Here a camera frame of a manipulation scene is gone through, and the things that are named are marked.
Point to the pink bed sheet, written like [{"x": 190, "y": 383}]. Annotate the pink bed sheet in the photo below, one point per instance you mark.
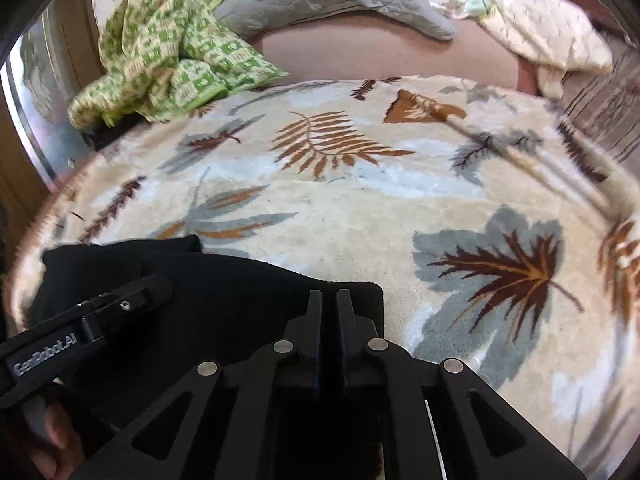
[{"x": 380, "y": 55}]

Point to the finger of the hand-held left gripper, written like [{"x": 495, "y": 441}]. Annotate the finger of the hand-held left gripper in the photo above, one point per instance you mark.
[{"x": 145, "y": 292}]

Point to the patterned glass door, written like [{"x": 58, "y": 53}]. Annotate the patterned glass door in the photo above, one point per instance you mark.
[{"x": 35, "y": 90}]

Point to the leaf printed blanket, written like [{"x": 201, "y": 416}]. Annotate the leaf printed blanket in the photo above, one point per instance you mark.
[{"x": 360, "y": 200}]

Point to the cream floral cloth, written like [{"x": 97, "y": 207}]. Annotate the cream floral cloth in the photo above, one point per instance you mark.
[{"x": 545, "y": 35}]

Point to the small pale green cloth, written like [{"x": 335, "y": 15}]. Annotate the small pale green cloth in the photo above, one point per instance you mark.
[{"x": 472, "y": 7}]

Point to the person's left hand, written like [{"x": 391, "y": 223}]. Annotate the person's left hand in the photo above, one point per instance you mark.
[{"x": 55, "y": 430}]

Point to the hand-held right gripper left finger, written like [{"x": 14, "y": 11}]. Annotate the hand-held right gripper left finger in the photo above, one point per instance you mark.
[{"x": 312, "y": 325}]

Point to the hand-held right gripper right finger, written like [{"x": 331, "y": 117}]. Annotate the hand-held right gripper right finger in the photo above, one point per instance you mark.
[{"x": 345, "y": 325}]

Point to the black pants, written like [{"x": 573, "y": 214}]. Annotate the black pants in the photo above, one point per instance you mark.
[{"x": 225, "y": 295}]

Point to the brown striped bed sheet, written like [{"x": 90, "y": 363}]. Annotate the brown striped bed sheet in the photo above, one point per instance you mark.
[{"x": 605, "y": 105}]

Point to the green checkered blanket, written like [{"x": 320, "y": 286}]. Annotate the green checkered blanket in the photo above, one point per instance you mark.
[{"x": 170, "y": 55}]

